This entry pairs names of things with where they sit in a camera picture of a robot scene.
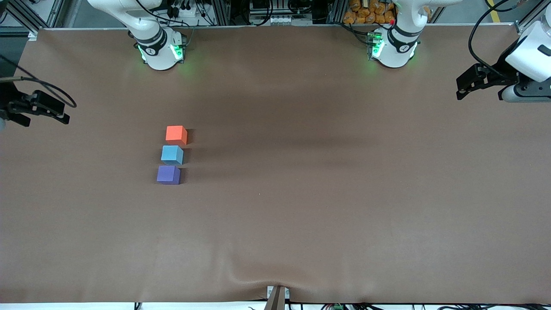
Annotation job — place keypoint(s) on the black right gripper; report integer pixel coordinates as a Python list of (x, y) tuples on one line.
[(7, 100)]

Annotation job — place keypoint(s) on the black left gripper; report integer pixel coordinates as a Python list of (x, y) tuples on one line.
[(502, 69)]

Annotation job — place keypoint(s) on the blue foam block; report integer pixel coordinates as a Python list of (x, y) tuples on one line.
[(172, 154)]

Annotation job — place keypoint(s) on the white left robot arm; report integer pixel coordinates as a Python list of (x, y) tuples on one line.
[(398, 45)]

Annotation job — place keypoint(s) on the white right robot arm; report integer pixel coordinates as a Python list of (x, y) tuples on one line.
[(157, 51)]

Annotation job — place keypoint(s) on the orange foam block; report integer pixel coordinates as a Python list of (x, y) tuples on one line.
[(175, 134)]

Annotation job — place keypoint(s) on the purple foam block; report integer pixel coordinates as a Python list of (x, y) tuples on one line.
[(168, 174)]

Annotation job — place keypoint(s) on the pile of orange packets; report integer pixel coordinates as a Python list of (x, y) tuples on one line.
[(366, 10)]

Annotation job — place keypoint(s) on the white power strip with plugs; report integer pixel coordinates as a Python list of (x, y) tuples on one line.
[(187, 10)]

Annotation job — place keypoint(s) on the small white socket strip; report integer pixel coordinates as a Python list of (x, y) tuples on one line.
[(282, 20)]

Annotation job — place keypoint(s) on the brown table mat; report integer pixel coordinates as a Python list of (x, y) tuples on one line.
[(275, 215)]

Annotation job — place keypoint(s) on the aluminium frame post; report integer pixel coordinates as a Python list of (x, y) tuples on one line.
[(220, 10), (62, 13), (338, 10)]

